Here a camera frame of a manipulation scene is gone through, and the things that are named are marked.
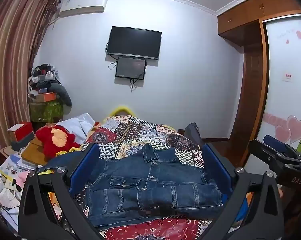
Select green patterned box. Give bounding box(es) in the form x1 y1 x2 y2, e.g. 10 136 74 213
29 101 64 123

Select orange box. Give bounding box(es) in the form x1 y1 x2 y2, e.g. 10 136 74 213
36 92 57 103

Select yellow plush cushion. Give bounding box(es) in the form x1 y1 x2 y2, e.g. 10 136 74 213
107 105 136 118

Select wooden overhead cabinet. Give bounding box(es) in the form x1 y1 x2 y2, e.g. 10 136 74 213
217 0 301 47

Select patchwork printed blanket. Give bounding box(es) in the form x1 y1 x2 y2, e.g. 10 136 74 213
38 115 243 240

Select red and white box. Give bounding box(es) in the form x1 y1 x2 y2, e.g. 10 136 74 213
7 121 34 143

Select striped brown curtain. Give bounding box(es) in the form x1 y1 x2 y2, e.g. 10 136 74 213
0 0 60 162

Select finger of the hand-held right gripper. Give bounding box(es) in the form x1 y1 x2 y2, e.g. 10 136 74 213
263 134 301 161
247 139 289 178

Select grey cloth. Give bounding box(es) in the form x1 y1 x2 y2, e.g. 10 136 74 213
48 82 72 107

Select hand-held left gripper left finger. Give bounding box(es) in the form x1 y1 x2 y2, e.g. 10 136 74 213
18 144 105 240

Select pile of clutter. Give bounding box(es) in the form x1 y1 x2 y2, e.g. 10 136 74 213
27 64 63 98

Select yellow orange blanket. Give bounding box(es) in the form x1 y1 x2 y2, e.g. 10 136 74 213
20 137 50 166

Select small black monitor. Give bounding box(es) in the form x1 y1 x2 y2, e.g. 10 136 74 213
115 56 147 81

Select white paper bags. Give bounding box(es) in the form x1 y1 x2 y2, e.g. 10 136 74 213
0 171 24 209

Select grey box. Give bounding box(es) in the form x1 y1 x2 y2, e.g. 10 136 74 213
11 131 36 152

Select blue denim jacket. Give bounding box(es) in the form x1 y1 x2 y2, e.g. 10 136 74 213
47 144 224 228

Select red plush toy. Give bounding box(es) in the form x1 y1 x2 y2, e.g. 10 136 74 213
36 124 81 160

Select white pillow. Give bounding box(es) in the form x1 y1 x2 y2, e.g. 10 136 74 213
56 113 96 138

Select white air conditioner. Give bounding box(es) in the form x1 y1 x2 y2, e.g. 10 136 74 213
59 0 109 18

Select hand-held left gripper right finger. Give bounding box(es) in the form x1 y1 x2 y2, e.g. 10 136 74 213
202 144 285 240

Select pile of books and papers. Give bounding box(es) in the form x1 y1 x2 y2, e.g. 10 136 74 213
0 152 42 182

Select dark grey chair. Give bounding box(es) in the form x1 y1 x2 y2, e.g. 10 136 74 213
184 122 202 141

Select black wall television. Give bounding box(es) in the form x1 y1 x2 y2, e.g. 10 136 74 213
106 26 162 61

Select brown wooden door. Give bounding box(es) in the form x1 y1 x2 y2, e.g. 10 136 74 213
229 39 264 144

